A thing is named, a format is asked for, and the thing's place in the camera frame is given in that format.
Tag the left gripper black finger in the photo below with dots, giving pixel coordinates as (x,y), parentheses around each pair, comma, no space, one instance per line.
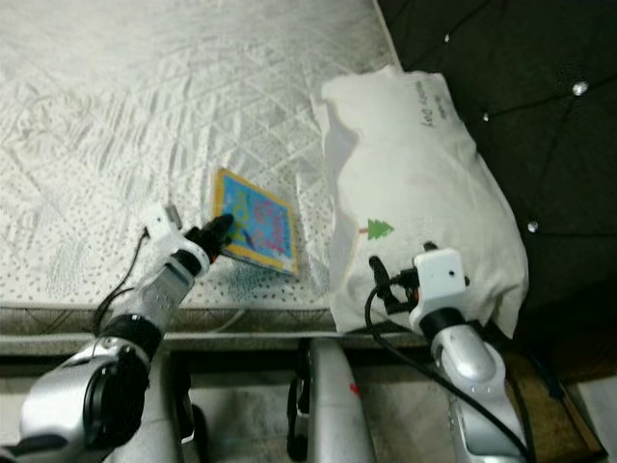
(219,227)

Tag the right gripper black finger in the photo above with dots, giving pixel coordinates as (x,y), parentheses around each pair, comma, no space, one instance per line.
(427,247)
(379,275)

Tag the white pillow with tree print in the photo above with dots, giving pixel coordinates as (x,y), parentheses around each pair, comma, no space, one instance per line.
(424,174)

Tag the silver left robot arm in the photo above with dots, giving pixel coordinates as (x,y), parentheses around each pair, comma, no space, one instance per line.
(96,386)

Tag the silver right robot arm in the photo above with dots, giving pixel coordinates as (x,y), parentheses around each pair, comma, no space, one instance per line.
(472,367)

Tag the white quilted mattress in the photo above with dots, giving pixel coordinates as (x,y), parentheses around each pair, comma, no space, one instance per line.
(135,116)

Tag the silver robot right leg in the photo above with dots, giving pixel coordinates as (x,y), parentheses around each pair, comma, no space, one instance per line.
(337,415)

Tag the silver robot leg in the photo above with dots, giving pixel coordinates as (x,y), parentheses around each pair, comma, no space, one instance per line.
(337,415)
(169,424)

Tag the dark tufted headboard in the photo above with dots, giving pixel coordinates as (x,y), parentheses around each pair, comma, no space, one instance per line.
(540,145)

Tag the silver robot left leg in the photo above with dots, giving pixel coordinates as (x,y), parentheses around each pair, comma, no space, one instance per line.
(169,424)

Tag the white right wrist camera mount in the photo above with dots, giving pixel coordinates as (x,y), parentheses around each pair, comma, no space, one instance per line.
(439,280)

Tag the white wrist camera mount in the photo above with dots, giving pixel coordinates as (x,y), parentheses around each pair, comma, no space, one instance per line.
(439,280)
(162,220)

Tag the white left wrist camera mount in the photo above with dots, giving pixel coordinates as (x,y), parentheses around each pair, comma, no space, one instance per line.
(162,220)

